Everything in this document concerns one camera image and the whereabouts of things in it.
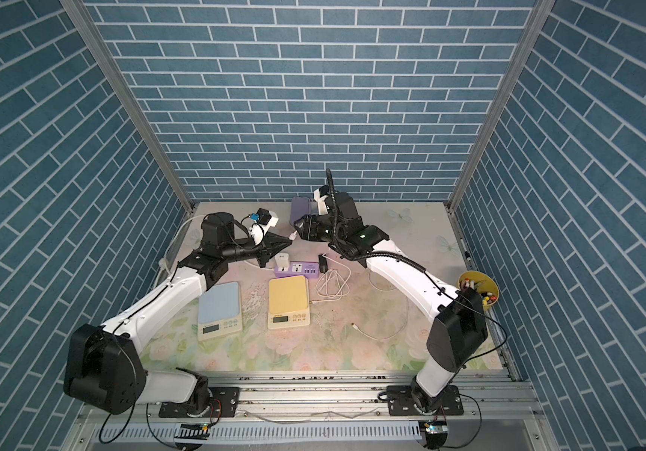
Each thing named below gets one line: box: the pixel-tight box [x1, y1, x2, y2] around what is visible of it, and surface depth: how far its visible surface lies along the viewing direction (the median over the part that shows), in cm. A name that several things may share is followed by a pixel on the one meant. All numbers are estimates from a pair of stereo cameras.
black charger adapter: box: [318, 253, 328, 274], surface depth 101 cm
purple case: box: [290, 196, 310, 226], surface depth 122 cm
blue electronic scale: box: [197, 281, 243, 343], surface depth 88 cm
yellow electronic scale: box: [267, 275, 310, 330], surface depth 91 cm
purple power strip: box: [274, 261, 321, 280], surface depth 99 cm
